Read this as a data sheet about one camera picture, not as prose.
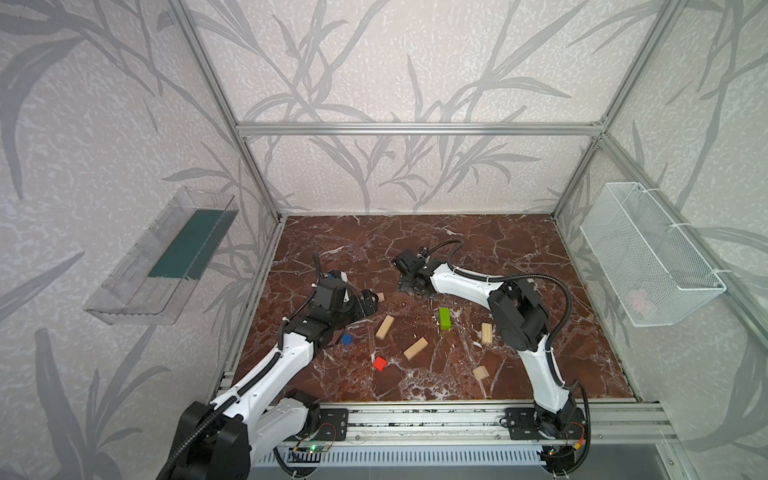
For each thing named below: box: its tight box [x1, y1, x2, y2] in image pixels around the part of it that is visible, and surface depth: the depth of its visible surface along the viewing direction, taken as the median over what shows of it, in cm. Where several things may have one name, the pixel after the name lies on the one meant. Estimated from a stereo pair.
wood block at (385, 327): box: [375, 314, 395, 341], surface depth 92 cm
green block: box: [439, 307, 452, 330], surface depth 93 cm
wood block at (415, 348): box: [402, 336, 429, 361], surface depth 88 cm
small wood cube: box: [472, 365, 490, 381], surface depth 83 cm
